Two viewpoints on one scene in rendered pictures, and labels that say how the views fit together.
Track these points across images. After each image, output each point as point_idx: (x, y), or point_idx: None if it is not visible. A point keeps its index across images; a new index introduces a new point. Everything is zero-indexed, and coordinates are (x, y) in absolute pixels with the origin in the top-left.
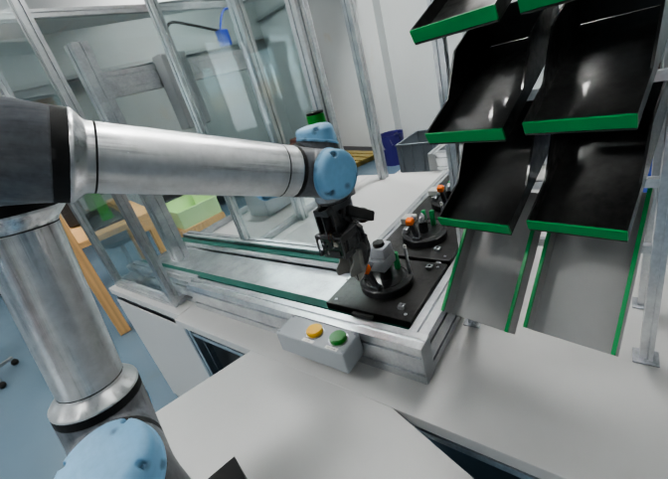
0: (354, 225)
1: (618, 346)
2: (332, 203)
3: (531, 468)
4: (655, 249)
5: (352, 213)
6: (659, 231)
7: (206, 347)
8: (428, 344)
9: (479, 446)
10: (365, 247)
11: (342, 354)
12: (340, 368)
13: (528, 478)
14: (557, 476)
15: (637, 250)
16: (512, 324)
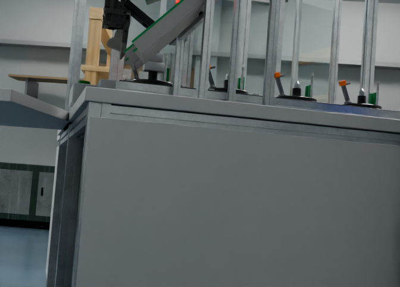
0: (123, 10)
1: (142, 44)
2: None
3: (74, 107)
4: (204, 11)
5: (128, 6)
6: None
7: (63, 164)
8: (112, 86)
9: (72, 109)
10: (124, 28)
11: (74, 83)
12: (71, 98)
13: (77, 128)
14: (75, 103)
15: None
16: (132, 52)
